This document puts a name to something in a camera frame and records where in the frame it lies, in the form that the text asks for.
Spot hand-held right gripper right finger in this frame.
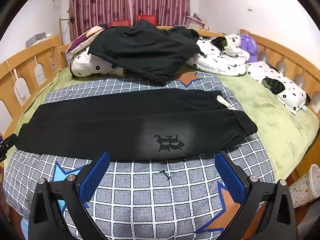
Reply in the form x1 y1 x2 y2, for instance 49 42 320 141
214 151 297 240

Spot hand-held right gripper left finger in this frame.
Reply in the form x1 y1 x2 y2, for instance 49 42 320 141
28 151 110 240

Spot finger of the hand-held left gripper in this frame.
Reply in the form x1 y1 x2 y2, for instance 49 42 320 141
0 133 18 163

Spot black pants with emblem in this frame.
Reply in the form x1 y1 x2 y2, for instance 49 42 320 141
15 90 258 161

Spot grey checked bed sheet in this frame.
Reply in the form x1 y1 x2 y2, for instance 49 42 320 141
2 71 277 240

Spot green blanket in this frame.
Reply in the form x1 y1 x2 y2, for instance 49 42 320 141
5 65 320 180

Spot star-printed waste bin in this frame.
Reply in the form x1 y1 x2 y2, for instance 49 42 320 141
289 164 320 209

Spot white floral pillow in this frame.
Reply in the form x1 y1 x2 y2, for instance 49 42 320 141
246 61 312 115

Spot grey box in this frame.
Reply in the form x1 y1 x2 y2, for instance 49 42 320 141
26 32 53 47

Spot white floral quilt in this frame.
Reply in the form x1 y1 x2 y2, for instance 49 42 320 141
70 34 250 78

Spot purple patterned pillow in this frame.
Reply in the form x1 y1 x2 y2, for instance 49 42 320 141
65 24 110 55

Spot wooden rack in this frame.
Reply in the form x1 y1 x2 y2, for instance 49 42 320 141
59 9 75 43

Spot purple plush toy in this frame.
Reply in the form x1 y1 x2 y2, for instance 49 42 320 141
239 29 258 63

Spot black garment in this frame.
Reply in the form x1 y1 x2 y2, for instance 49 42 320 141
87 19 202 87

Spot red box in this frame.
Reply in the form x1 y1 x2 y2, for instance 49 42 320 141
109 19 132 28
137 14 157 27

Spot cardboard boxes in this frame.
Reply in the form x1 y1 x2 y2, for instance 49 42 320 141
186 12 210 30

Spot pink striped curtain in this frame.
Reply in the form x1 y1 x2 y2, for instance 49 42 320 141
69 0 192 34

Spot wooden bed frame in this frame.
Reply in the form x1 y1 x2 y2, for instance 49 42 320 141
0 26 320 220

